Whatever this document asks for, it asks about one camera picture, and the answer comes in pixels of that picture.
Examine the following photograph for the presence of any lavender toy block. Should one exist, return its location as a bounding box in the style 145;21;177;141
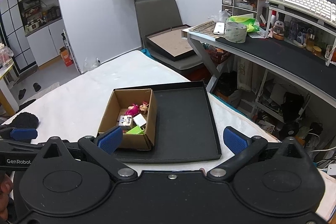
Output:
118;115;133;131

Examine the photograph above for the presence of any green plastic box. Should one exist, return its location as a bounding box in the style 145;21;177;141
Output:
126;126;145;135

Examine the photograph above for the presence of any white charger plug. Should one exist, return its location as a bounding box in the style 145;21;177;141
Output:
133;114;147;127

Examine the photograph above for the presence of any pink haired doll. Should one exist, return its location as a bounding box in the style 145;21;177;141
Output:
125;104;139;117

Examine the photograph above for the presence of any brown haired small doll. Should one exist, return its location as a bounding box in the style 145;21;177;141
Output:
139;101;149;115

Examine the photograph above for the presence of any black cloth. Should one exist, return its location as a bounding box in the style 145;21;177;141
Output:
9;112;39;129

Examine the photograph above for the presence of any cardboard box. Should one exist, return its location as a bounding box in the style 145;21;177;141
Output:
98;89;157;150

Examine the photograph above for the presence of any black tray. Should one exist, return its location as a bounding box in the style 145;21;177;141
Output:
114;81;222;164

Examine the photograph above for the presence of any red basket under desk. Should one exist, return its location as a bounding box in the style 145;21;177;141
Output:
206;48;231;65

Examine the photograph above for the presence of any orange carton on floor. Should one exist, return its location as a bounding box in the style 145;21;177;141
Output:
60;47;74;67

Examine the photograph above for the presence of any grey desk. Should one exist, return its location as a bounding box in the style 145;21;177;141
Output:
186;28;335;107

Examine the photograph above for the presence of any tape roll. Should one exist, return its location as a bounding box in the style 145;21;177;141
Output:
224;22;247;44

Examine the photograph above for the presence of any white phone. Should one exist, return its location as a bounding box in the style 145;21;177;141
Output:
213;22;226;36

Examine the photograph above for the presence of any green white bag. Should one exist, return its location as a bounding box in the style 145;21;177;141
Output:
227;14;260;33

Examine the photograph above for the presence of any drawer organizer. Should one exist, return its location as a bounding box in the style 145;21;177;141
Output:
222;0;266;19

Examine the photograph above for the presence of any grey chair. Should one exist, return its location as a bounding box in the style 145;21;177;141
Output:
135;0;203;72

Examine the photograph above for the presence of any white keyboard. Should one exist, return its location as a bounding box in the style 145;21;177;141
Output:
267;0;335;27

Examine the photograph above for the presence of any picture frame on chair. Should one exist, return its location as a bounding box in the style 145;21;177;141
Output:
145;25;196;61

